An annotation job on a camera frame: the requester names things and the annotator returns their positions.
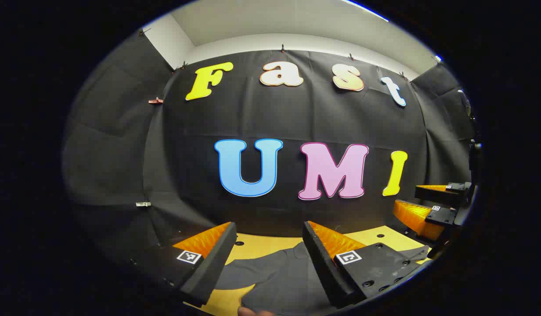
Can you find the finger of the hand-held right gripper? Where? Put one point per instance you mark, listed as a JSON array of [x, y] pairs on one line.
[[441, 216], [446, 194]]

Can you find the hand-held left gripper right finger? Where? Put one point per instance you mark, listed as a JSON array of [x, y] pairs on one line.
[[321, 267]]

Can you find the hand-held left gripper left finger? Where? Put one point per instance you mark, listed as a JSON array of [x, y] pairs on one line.
[[218, 263]]

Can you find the grey shirt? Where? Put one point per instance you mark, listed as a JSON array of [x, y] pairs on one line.
[[279, 281]]

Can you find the white cloth clip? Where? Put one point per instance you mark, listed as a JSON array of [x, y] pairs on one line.
[[143, 204]]

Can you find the black backdrop cloth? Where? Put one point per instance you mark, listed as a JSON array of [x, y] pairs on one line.
[[297, 118]]

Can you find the copper cloth clip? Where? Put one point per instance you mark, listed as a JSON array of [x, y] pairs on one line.
[[155, 101]]

